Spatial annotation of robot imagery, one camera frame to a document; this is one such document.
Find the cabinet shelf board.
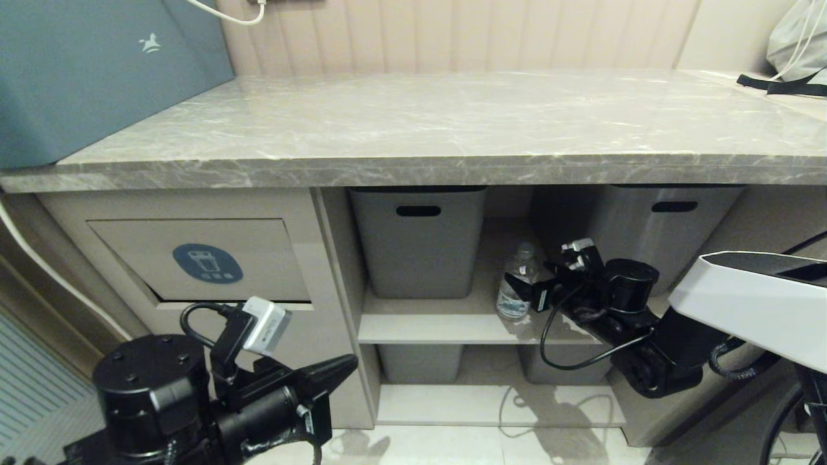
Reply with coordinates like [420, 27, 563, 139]
[357, 284, 611, 346]

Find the grey cloth bag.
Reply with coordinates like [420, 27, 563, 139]
[766, 0, 827, 86]

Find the black cable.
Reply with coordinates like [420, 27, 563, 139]
[540, 284, 654, 371]
[180, 302, 235, 349]

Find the grey plastic storage bin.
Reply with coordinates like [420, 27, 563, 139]
[519, 344, 614, 386]
[377, 344, 464, 384]
[348, 186, 488, 300]
[583, 185, 745, 296]

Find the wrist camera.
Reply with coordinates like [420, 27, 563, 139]
[210, 296, 292, 395]
[561, 238, 605, 274]

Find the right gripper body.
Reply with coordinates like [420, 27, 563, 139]
[534, 260, 609, 325]

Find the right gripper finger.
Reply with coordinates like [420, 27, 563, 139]
[504, 271, 538, 305]

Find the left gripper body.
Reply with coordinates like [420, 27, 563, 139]
[216, 380, 334, 463]

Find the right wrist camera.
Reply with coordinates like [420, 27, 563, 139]
[561, 238, 605, 274]

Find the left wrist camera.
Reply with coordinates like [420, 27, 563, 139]
[210, 296, 292, 395]

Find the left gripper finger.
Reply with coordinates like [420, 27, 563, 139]
[289, 354, 359, 406]

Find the beige counter cabinet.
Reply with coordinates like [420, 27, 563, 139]
[0, 185, 827, 448]

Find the grey-blue box with logo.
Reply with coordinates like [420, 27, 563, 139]
[0, 0, 236, 171]

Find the white charging cable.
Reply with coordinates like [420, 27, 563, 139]
[186, 0, 267, 27]

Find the black strap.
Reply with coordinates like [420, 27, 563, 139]
[737, 67, 827, 98]

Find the clear plastic water bottle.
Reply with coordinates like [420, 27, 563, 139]
[496, 242, 542, 321]

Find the trash bin flap door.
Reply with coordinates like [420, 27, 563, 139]
[87, 218, 311, 304]

